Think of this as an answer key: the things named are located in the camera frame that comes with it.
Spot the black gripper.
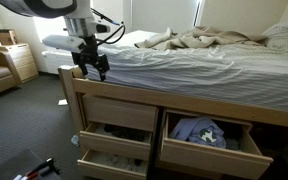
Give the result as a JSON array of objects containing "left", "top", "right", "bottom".
[{"left": 71, "top": 34, "right": 111, "bottom": 82}]

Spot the wooden drawer with blue garment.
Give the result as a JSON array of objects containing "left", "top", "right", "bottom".
[{"left": 158, "top": 109, "right": 274, "bottom": 180}]

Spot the closed wooden drawer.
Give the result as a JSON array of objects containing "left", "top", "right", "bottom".
[{"left": 82, "top": 94, "right": 159, "bottom": 133}]

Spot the wooden drawer with dark clothes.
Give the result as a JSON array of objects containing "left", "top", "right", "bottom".
[{"left": 78, "top": 121, "right": 154, "bottom": 162}]

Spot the wooden drawer with pale clothes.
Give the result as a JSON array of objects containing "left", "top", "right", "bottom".
[{"left": 76, "top": 148, "right": 150, "bottom": 180}]

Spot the white radiator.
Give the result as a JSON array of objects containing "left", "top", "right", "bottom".
[{"left": 41, "top": 49, "right": 76, "bottom": 75}]

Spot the white paper sheet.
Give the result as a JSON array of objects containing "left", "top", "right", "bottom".
[{"left": 57, "top": 98, "right": 69, "bottom": 107}]

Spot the bright window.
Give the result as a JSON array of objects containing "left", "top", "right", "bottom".
[{"left": 33, "top": 15, "right": 68, "bottom": 43}]

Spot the wooden dresser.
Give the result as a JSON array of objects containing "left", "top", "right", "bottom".
[{"left": 0, "top": 43, "right": 40, "bottom": 85}]

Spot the dark clothes pile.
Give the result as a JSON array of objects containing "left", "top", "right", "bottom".
[{"left": 103, "top": 123, "right": 149, "bottom": 143}]

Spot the small crumpled floor item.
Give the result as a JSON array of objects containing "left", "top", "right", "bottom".
[{"left": 70, "top": 134, "right": 81, "bottom": 147}]

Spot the cardboard box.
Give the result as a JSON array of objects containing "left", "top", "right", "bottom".
[{"left": 0, "top": 29, "right": 19, "bottom": 46}]

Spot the pale clothes pile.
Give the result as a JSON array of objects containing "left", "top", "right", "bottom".
[{"left": 94, "top": 153, "right": 146, "bottom": 172}]

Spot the mattress with striped sheet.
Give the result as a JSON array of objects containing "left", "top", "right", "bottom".
[{"left": 80, "top": 29, "right": 288, "bottom": 115}]

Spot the beige crumpled blanket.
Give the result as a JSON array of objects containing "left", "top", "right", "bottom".
[{"left": 133, "top": 25, "right": 269, "bottom": 52}]

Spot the red black tool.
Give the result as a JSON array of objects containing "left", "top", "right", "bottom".
[{"left": 25, "top": 157, "right": 62, "bottom": 178}]

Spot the blue garment with green print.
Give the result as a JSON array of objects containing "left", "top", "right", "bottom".
[{"left": 168, "top": 116, "right": 228, "bottom": 150}]

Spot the dark grey garment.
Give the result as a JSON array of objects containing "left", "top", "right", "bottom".
[{"left": 217, "top": 119, "right": 244, "bottom": 151}]

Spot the striped pillow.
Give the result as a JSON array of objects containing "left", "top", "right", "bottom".
[{"left": 261, "top": 20, "right": 288, "bottom": 53}]

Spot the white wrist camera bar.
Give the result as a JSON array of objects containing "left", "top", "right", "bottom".
[{"left": 42, "top": 34, "right": 87, "bottom": 54}]

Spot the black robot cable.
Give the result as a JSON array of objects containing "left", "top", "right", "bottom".
[{"left": 90, "top": 8, "right": 127, "bottom": 46}]

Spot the wooden bed frame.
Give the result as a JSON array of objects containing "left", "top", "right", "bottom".
[{"left": 57, "top": 64, "right": 288, "bottom": 180}]

